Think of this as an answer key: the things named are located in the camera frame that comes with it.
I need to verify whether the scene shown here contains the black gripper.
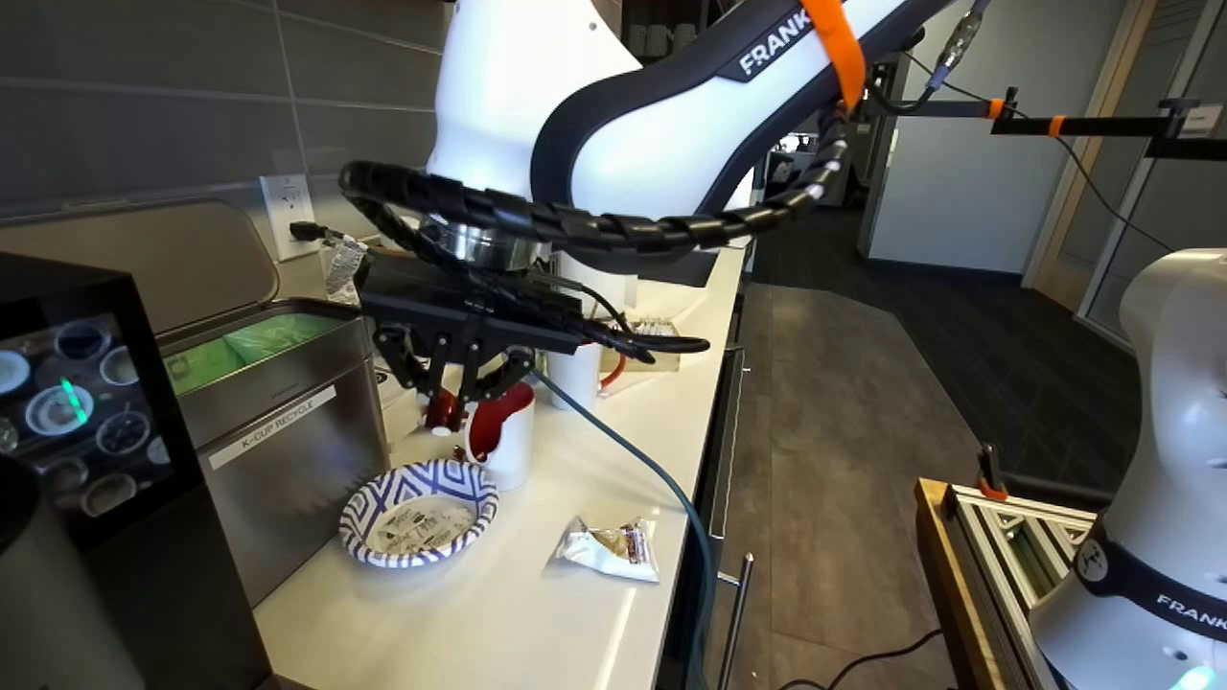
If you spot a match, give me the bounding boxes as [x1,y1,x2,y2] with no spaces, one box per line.
[356,251,590,433]

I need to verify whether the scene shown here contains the blue patterned paper plate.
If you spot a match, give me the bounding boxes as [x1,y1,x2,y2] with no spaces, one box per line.
[334,454,503,576]

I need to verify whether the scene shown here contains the white mug with red inside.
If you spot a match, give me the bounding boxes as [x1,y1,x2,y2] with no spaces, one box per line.
[586,332,646,394]

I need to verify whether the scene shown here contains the stainless steel bin green insert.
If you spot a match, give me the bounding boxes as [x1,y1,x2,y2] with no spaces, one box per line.
[160,300,395,605]

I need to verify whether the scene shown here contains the crumpled foil snack wrapper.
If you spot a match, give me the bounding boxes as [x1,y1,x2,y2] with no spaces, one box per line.
[550,512,662,590]

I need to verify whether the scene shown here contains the dark counter cabinet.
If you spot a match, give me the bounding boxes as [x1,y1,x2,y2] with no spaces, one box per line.
[662,242,760,690]

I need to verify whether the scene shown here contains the black coffee machine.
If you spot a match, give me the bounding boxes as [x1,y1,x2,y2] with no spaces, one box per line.
[0,247,278,690]

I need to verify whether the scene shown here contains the dark power cable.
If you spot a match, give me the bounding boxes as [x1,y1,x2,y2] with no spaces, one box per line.
[531,365,723,690]

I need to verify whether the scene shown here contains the white wall outlet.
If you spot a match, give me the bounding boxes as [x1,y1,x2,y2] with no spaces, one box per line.
[259,167,320,260]

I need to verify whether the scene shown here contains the orange strap on arm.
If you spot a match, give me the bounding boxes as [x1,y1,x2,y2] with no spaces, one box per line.
[801,0,875,117]

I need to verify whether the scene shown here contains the aluminium frame robot cart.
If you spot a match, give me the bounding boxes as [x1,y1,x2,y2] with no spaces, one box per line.
[912,471,1120,690]

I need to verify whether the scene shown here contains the black camera stand bar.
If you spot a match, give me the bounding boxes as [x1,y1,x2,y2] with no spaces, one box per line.
[893,85,1227,163]

